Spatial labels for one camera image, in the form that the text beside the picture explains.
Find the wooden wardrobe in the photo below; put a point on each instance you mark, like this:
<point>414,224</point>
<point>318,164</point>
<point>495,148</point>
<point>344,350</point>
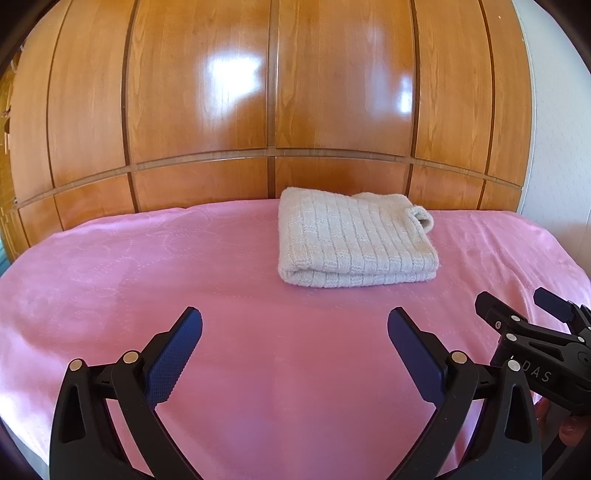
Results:
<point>277,101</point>

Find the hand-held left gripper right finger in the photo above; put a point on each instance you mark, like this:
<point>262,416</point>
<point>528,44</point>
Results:
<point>413,353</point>

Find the white knitted sweater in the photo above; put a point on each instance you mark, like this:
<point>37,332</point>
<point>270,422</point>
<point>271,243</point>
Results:
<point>351,240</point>

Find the pink bedspread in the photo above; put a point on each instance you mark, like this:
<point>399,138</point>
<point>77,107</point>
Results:
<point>277,332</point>

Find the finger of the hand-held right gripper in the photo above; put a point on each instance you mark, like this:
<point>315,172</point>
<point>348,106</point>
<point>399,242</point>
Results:
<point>556,302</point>
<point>501,314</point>

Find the person's right hand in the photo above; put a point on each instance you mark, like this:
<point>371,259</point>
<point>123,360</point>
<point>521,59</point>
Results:
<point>570,431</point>

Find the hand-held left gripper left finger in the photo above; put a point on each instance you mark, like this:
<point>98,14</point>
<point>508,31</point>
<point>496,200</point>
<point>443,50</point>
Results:
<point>178,350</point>

